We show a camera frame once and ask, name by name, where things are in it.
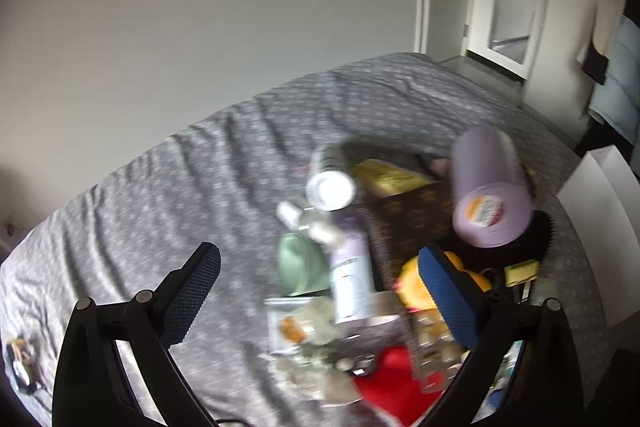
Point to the yellow rubber duck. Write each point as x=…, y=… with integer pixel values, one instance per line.
x=412, y=282

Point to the clear plastic case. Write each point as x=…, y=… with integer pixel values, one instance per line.
x=432, y=347

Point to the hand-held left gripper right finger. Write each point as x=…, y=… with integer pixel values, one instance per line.
x=450, y=297

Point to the purple tumbler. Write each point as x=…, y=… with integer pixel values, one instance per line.
x=487, y=187

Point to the black hair brush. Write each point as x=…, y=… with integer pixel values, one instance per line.
x=537, y=237

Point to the silver can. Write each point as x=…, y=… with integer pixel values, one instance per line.
x=330, y=189

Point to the clear plastic bag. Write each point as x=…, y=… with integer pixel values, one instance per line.
x=300, y=327

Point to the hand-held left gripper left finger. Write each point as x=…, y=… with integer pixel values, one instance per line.
x=195, y=292

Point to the white storage box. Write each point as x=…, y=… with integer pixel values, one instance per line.
x=600, y=227

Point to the red cloth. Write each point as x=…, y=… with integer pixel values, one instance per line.
x=390, y=387

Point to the green round cup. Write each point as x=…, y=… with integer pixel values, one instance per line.
x=297, y=262

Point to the black hanging garment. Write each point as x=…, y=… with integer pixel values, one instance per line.
x=596, y=64

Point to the cream hanging garment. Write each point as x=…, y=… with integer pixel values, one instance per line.
x=602, y=17

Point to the grey patterned bedsheet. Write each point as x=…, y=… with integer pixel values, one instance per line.
x=150, y=187

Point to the light blue hanging garment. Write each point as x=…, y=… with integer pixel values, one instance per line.
x=622, y=82

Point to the yellow packet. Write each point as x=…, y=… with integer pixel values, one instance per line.
x=385, y=177

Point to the brown patterned box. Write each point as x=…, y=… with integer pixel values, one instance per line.
x=410, y=217

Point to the white and purple bottle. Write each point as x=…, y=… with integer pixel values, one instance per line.
x=350, y=277

